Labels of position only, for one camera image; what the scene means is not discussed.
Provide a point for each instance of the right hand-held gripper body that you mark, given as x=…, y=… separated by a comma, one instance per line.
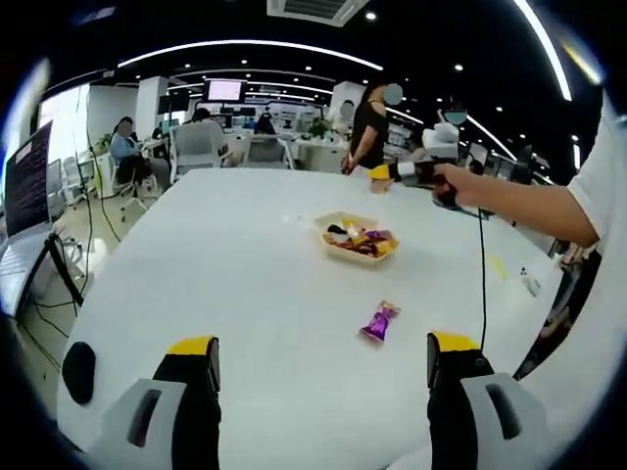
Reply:
x=438, y=144

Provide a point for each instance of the pile of snack packets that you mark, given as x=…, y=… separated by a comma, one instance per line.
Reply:
x=362, y=242

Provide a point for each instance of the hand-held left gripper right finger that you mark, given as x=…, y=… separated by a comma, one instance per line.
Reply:
x=453, y=421

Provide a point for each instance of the straight ceiling light strip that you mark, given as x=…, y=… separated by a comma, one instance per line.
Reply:
x=552, y=49

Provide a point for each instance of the small white device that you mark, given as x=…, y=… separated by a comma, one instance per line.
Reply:
x=531, y=284

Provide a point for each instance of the white office chair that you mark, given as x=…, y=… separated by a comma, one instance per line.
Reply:
x=267, y=154
x=196, y=152

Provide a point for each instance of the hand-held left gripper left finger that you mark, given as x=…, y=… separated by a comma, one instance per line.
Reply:
x=193, y=421

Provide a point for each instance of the bright hanging monitor screen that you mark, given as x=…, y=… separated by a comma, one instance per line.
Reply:
x=224, y=90

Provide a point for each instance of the small black object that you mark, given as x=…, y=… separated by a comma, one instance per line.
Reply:
x=335, y=228

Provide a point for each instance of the ceiling air conditioner vent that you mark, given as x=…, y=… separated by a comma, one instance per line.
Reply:
x=318, y=10

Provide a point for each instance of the curved ceiling light strip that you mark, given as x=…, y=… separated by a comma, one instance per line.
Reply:
x=269, y=42

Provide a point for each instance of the green potted plant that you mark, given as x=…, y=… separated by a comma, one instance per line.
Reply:
x=321, y=129

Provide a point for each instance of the long purple snack packet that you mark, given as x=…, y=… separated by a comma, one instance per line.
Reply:
x=379, y=323

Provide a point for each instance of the round ceiling spotlights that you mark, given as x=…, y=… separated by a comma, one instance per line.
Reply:
x=371, y=15

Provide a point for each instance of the person's right hand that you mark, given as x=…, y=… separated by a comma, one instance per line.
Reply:
x=453, y=188

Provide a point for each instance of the beige hexagonal container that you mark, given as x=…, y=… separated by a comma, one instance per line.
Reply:
x=343, y=259

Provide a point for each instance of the black oval object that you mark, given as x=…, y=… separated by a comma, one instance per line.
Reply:
x=78, y=372

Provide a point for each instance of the large black display screen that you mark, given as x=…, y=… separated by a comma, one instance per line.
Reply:
x=29, y=181

